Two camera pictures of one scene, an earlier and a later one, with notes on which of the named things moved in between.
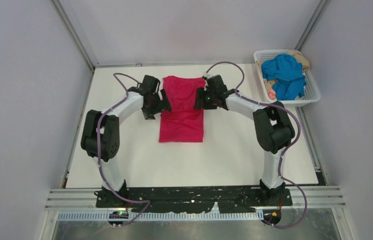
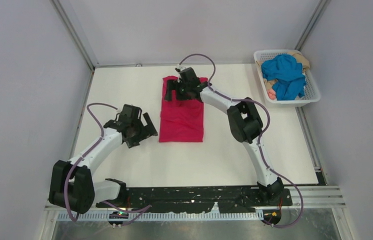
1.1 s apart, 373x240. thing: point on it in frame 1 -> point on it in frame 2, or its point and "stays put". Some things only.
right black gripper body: (209, 102) -> (182, 90)
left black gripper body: (156, 106) -> (139, 133)
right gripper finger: (199, 97) -> (171, 85)
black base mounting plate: (170, 199) stays put
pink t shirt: (184, 123) stays put
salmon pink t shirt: (271, 94) stays put
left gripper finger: (165, 101) -> (150, 127)
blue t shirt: (288, 71) stays put
